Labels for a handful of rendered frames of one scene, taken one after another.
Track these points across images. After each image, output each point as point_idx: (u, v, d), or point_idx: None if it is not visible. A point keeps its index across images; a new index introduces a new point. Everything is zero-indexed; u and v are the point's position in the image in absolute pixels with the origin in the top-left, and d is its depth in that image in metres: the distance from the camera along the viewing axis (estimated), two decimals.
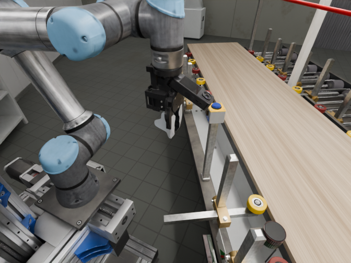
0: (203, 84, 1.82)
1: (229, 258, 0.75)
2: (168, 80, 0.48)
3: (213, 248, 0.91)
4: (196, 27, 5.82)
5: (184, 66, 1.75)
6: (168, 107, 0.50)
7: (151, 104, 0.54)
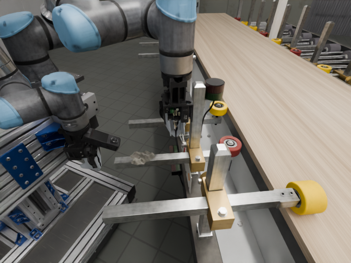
0: None
1: (185, 144, 0.78)
2: None
3: None
4: None
5: None
6: None
7: (187, 117, 0.49)
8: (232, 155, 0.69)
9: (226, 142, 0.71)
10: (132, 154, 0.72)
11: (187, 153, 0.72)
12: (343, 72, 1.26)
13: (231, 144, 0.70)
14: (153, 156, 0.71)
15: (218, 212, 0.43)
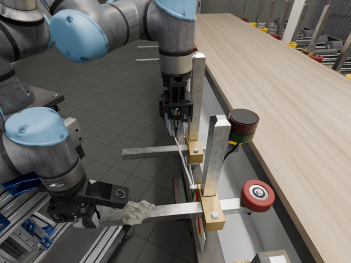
0: None
1: (196, 187, 0.59)
2: None
3: (184, 190, 0.75)
4: None
5: None
6: None
7: (187, 117, 0.49)
8: (262, 211, 0.50)
9: (253, 190, 0.52)
10: (125, 205, 0.53)
11: (199, 204, 0.54)
12: None
13: (260, 195, 0.51)
14: (153, 209, 0.52)
15: None
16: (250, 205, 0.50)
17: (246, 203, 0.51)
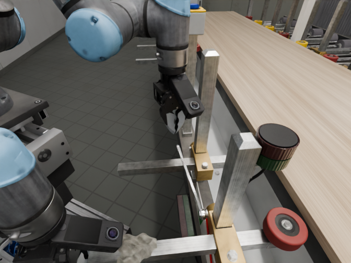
0: None
1: (206, 213, 0.49)
2: (168, 78, 0.49)
3: (190, 211, 0.65)
4: None
5: None
6: (163, 104, 0.52)
7: (158, 97, 0.57)
8: (293, 249, 0.39)
9: (280, 222, 0.42)
10: None
11: (212, 238, 0.43)
12: None
13: (289, 229, 0.40)
14: (155, 245, 0.42)
15: None
16: (277, 242, 0.40)
17: (272, 239, 0.40)
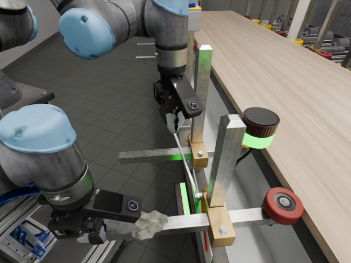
0: None
1: (201, 195, 0.53)
2: (168, 78, 0.49)
3: (187, 197, 0.69)
4: None
5: None
6: (162, 104, 0.52)
7: (158, 97, 0.57)
8: (290, 223, 0.44)
9: (278, 199, 0.46)
10: None
11: None
12: None
13: (287, 205, 0.45)
14: (166, 220, 0.46)
15: None
16: (275, 216, 0.44)
17: (271, 214, 0.45)
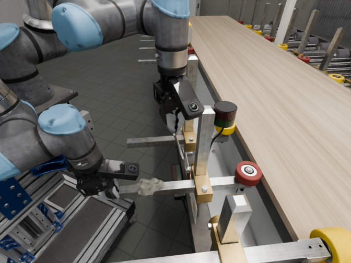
0: None
1: (190, 169, 0.70)
2: (168, 79, 0.49)
3: (181, 175, 0.86)
4: (190, 14, 5.77)
5: None
6: (163, 105, 0.52)
7: (158, 97, 0.57)
8: (252, 184, 0.61)
9: (245, 168, 0.63)
10: (139, 181, 0.64)
11: None
12: None
13: (250, 172, 0.62)
14: (162, 184, 0.63)
15: None
16: (242, 180, 0.61)
17: (239, 179, 0.62)
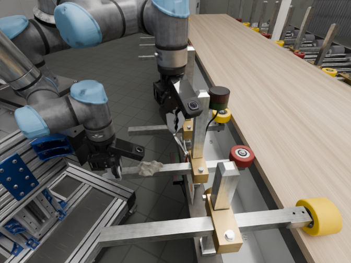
0: None
1: (187, 154, 0.75)
2: (168, 78, 0.49)
3: (179, 162, 0.91)
4: (190, 13, 5.82)
5: None
6: (162, 104, 0.52)
7: (158, 97, 0.57)
8: (245, 166, 0.66)
9: (238, 151, 0.68)
10: (139, 164, 0.69)
11: None
12: (349, 76, 1.23)
13: (243, 154, 0.66)
14: (161, 166, 0.68)
15: (225, 235, 0.40)
16: (235, 162, 0.66)
17: (233, 160, 0.67)
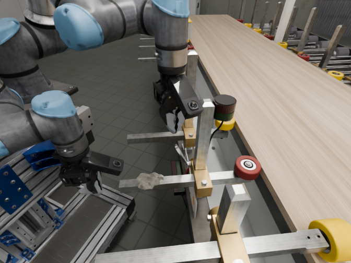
0: (187, 42, 1.77)
1: (189, 164, 0.71)
2: (168, 78, 0.49)
3: (180, 171, 0.87)
4: (190, 14, 5.77)
5: None
6: (162, 104, 0.52)
7: (158, 97, 0.57)
8: (251, 178, 0.61)
9: (244, 163, 0.64)
10: (138, 176, 0.64)
11: None
12: None
13: (249, 166, 0.62)
14: (162, 178, 0.64)
15: None
16: (241, 174, 0.62)
17: (238, 172, 0.62)
